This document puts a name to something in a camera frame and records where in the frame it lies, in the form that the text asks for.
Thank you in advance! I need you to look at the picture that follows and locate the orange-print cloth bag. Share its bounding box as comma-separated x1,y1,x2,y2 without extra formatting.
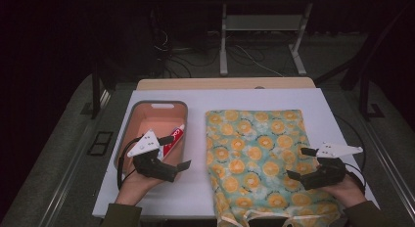
205,109,345,227

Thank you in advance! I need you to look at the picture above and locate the white table board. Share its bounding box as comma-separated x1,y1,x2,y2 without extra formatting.
91,87,382,219

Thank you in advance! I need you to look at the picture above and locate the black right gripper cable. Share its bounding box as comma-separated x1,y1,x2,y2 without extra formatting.
332,113,368,196

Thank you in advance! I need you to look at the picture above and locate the person's left hand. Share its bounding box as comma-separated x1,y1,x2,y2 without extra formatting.
115,169,164,207

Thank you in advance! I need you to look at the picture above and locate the aluminium floor rail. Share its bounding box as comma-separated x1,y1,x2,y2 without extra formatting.
38,89,113,227
357,117,415,215

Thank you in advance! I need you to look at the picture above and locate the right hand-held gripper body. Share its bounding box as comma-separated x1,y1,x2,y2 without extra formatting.
295,142,364,191

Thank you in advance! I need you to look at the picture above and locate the black floor socket frame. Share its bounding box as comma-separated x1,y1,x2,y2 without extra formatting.
86,130,115,157

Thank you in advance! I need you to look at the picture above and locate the black metal stand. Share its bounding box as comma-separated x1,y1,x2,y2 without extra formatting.
80,62,117,121
313,0,415,122

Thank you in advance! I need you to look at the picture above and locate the red and white toothpaste tube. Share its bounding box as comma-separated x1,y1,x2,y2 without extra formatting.
161,123,186,159

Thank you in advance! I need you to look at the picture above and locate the person's right hand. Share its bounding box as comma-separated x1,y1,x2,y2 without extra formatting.
320,175,368,208

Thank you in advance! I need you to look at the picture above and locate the grey metal desk frame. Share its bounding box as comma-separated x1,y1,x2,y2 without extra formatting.
207,0,362,77

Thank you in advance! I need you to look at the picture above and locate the orange basin with grey rim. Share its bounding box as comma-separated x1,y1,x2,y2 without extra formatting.
113,100,189,183

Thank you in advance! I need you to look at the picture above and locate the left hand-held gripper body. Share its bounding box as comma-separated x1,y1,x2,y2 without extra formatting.
126,129,179,183

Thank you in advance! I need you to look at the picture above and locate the wooden table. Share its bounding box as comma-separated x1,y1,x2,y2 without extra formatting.
135,76,317,91

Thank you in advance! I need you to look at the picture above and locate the tangle of floor cables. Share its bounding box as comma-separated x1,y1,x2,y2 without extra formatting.
149,8,297,79

